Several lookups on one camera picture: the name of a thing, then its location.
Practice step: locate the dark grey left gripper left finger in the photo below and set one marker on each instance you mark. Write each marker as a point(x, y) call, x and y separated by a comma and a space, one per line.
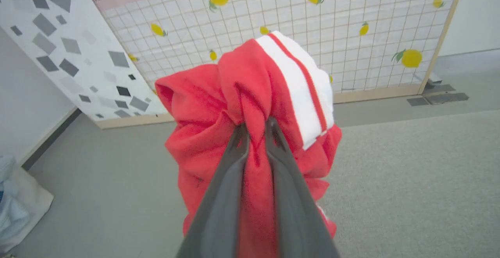
point(218, 211)

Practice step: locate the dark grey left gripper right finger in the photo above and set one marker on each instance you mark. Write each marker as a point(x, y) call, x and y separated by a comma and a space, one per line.
point(297, 219)

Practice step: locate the red basketball jersey white trim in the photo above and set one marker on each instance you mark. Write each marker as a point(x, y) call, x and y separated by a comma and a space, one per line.
point(203, 105)

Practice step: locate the light blue garment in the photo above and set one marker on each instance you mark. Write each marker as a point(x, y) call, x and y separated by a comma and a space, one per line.
point(11, 215)

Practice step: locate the wooden mesh fence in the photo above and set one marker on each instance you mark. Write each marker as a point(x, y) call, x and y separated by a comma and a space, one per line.
point(351, 66)

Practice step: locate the grey metal panel foot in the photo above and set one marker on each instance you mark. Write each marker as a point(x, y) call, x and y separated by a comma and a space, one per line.
point(433, 80)

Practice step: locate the white panel with grey shapes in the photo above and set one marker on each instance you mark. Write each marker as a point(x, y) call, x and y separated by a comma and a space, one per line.
point(58, 66)

